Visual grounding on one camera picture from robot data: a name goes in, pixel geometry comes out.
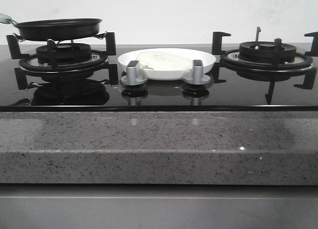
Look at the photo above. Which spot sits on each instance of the black gas burner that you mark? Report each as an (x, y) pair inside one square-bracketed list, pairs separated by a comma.
[(264, 52), (79, 53)]

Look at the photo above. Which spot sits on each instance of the black pan support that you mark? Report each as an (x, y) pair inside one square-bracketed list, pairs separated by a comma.
[(30, 62), (303, 64)]

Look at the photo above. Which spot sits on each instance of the right silver stove knob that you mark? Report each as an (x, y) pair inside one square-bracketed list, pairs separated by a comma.
[(196, 76)]

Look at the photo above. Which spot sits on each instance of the fried egg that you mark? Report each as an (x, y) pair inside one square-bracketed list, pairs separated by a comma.
[(158, 60)]

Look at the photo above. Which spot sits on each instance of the left black pan support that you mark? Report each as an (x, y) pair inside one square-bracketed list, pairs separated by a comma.
[(30, 62)]

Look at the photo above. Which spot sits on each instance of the white plate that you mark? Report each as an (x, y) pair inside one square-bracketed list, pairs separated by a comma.
[(174, 74)]

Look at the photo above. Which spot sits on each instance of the black frying pan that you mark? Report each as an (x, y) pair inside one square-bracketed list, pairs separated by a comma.
[(76, 26)]

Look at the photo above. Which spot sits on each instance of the right black gas burner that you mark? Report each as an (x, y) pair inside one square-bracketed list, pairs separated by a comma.
[(264, 52)]

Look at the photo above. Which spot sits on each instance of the silver stove knob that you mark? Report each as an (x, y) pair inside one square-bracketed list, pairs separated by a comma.
[(196, 76), (134, 75)]

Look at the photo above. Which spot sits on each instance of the left black gas burner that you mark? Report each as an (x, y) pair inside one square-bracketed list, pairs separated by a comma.
[(79, 53)]

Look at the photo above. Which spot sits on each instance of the left silver stove knob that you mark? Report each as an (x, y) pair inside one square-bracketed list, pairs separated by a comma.
[(134, 75)]

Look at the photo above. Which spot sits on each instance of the right black pan support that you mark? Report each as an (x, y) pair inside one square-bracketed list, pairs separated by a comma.
[(303, 64)]

